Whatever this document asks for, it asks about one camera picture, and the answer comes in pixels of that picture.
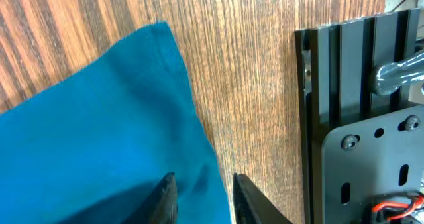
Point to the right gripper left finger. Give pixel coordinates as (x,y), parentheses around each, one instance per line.
(161,205)

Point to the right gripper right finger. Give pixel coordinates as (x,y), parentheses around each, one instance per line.
(251,205)

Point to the blue t-shirt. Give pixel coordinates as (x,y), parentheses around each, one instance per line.
(91,148)

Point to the grey mounting plate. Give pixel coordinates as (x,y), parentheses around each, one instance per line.
(367,160)

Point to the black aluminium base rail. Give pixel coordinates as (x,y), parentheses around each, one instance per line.
(334,65)

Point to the grey clamp handle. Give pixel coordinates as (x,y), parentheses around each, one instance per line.
(387,78)

